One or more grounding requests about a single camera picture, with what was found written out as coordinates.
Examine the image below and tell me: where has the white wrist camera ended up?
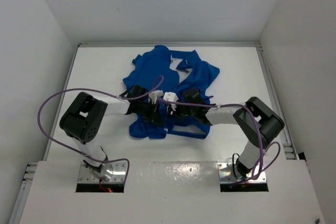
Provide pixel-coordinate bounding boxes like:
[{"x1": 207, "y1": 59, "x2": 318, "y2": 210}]
[
  {"x1": 149, "y1": 90, "x2": 164, "y2": 104},
  {"x1": 163, "y1": 92, "x2": 179, "y2": 115}
]

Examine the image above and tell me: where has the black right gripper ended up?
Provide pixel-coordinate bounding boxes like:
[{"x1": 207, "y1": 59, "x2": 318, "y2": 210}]
[{"x1": 170, "y1": 98, "x2": 197, "y2": 121}]

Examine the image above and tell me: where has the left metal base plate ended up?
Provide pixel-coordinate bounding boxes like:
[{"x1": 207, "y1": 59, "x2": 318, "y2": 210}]
[{"x1": 78, "y1": 162, "x2": 128, "y2": 184}]

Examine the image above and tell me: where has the metal base plate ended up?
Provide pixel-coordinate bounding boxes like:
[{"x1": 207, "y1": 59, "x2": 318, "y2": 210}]
[
  {"x1": 78, "y1": 162, "x2": 128, "y2": 184},
  {"x1": 217, "y1": 162, "x2": 267, "y2": 185}
]

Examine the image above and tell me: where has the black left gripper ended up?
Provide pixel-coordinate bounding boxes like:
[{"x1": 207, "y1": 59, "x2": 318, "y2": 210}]
[{"x1": 135, "y1": 101, "x2": 163, "y2": 127}]

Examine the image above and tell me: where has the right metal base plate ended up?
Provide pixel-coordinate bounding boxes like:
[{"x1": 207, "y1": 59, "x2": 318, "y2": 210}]
[{"x1": 217, "y1": 162, "x2": 267, "y2": 185}]

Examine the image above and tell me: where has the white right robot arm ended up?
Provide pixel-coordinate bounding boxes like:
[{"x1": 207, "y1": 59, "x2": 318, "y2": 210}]
[{"x1": 168, "y1": 89, "x2": 285, "y2": 181}]

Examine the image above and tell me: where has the blue zip-up vest jacket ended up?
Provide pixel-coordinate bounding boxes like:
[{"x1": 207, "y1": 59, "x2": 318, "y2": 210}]
[{"x1": 123, "y1": 45, "x2": 220, "y2": 139}]

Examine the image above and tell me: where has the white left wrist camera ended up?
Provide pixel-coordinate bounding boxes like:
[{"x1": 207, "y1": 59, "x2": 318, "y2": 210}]
[{"x1": 149, "y1": 90, "x2": 164, "y2": 104}]

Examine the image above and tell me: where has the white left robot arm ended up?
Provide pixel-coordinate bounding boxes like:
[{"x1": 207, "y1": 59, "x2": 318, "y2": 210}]
[{"x1": 59, "y1": 85, "x2": 164, "y2": 174}]

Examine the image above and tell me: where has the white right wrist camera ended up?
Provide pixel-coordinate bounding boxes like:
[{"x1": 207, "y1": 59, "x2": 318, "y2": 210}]
[{"x1": 163, "y1": 92, "x2": 179, "y2": 115}]

